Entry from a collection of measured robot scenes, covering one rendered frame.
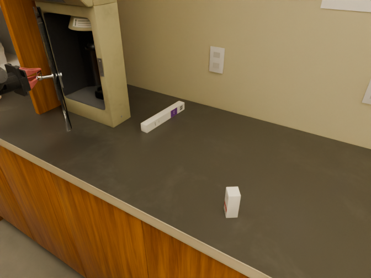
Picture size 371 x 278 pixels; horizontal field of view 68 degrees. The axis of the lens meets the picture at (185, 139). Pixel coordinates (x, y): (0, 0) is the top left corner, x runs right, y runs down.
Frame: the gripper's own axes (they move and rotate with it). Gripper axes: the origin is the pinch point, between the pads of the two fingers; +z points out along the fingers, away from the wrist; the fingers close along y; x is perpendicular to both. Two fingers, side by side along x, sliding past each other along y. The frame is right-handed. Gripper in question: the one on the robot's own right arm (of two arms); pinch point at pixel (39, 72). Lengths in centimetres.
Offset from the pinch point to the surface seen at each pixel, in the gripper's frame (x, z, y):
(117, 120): -16.1, 18.5, -23.9
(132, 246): -46, -12, -52
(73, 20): -1.3, 18.0, 14.7
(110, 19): -16.0, 22.4, 16.0
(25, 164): 11.0, -11.6, -38.9
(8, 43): 130, 57, -20
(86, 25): -6.7, 18.9, 13.5
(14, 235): 63, -13, -120
